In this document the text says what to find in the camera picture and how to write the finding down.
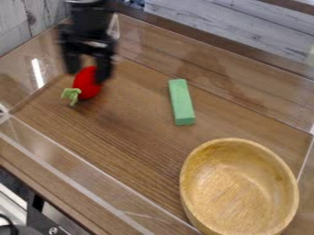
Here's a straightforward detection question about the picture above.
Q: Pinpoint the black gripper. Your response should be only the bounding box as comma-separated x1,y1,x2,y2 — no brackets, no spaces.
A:
59,0,117,84

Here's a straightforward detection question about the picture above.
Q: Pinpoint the red plush strawberry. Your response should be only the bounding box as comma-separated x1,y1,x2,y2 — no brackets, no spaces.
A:
62,66,102,106

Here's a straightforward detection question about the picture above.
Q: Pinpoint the green rectangular block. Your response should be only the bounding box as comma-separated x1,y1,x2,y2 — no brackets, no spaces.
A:
169,79,196,126

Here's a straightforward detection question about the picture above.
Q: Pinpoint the wooden bowl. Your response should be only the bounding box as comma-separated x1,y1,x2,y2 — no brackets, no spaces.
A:
180,138,300,235

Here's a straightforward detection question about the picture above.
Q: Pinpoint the clear acrylic tray wall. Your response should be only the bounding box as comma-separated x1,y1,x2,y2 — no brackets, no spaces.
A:
0,17,314,235

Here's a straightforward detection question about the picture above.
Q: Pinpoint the black table leg bracket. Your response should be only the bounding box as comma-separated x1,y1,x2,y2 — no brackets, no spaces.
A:
26,193,70,235

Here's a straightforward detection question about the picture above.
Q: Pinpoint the black cable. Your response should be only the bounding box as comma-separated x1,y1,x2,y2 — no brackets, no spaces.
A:
0,213,18,235

